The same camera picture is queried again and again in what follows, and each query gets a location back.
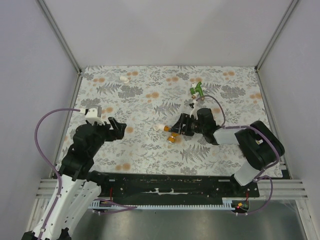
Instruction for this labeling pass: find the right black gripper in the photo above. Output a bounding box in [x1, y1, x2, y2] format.
[169, 113, 206, 137]

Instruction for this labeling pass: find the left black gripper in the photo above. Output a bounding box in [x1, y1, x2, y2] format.
[89, 116, 127, 156]

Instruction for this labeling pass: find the orange water faucet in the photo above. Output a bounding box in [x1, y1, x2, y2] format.
[163, 125, 179, 144]

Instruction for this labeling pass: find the white pipe elbow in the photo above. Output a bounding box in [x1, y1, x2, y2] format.
[153, 123, 166, 131]

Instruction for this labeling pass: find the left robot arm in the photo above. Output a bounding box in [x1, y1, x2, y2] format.
[22, 117, 127, 240]

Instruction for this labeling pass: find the white pipe elbow far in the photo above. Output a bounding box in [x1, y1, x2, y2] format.
[119, 76, 130, 84]

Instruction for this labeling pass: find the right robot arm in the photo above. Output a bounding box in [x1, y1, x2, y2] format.
[168, 108, 285, 197]

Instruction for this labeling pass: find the green water faucet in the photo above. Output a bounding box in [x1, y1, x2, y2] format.
[189, 82, 204, 99]

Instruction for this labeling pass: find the floral table mat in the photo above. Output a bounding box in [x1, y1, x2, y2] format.
[75, 66, 268, 176]

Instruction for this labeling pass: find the white green faucet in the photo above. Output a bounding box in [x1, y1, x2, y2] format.
[198, 87, 210, 101]

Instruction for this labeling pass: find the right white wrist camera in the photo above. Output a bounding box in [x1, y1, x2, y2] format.
[189, 99, 198, 118]

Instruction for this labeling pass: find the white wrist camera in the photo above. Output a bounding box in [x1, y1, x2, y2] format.
[189, 99, 198, 118]
[79, 106, 105, 126]

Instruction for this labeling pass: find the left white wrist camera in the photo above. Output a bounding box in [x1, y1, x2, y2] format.
[79, 106, 105, 126]

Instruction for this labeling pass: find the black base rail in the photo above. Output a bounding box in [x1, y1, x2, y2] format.
[102, 172, 260, 199]

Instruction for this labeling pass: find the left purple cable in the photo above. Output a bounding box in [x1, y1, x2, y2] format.
[34, 107, 138, 240]

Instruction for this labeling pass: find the white cable duct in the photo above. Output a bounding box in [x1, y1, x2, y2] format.
[88, 200, 236, 211]

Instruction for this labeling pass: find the left aluminium frame post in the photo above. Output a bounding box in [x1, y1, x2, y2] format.
[37, 0, 83, 76]

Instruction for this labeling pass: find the aluminium frame post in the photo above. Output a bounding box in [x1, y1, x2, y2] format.
[254, 0, 301, 72]
[37, 0, 83, 76]

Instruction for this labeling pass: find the right aluminium frame post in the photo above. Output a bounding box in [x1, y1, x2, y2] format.
[254, 0, 301, 72]

